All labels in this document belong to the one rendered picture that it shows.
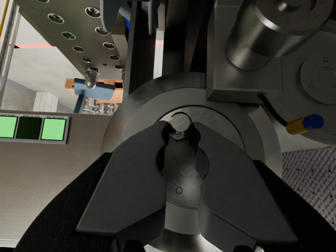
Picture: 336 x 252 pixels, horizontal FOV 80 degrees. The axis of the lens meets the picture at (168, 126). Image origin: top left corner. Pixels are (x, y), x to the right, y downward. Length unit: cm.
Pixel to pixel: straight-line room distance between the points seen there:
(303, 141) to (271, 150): 4
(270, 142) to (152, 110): 10
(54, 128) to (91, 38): 24
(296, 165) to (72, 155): 46
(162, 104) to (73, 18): 27
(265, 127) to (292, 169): 20
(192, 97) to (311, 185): 23
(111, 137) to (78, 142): 37
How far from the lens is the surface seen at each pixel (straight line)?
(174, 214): 16
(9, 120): 63
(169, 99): 17
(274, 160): 19
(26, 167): 60
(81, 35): 44
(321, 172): 33
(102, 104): 399
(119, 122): 17
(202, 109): 15
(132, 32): 22
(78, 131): 55
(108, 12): 21
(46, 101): 447
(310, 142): 21
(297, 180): 37
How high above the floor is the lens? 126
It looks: 11 degrees down
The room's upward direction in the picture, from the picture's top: 177 degrees counter-clockwise
